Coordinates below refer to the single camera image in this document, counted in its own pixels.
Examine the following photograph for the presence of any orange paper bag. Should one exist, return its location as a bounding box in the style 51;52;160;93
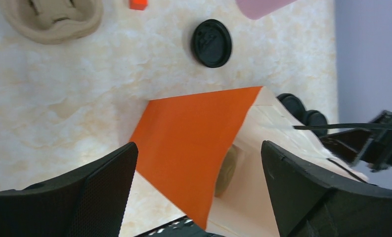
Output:
129;86;392;237

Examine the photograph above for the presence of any small orange cube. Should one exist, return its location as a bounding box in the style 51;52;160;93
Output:
129;0;148;11

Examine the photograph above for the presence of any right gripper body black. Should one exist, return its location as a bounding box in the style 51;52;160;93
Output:
359;110;392;172

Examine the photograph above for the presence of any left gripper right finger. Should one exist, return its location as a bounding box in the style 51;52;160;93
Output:
261;141;392;237

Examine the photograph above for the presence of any pink straw holder cup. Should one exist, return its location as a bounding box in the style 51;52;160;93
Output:
236;0;296;20

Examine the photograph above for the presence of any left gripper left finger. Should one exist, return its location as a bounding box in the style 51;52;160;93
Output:
0;142;138;237

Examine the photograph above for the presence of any brown pulp cup carrier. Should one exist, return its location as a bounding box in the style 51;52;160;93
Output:
0;0;104;45
215;145;238;197

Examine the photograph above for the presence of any black cup lid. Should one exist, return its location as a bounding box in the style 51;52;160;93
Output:
190;19;232;68
302;110;328;137
277;93;306;122

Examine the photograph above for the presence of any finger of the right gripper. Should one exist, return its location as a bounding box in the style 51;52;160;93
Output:
319;129;376;165

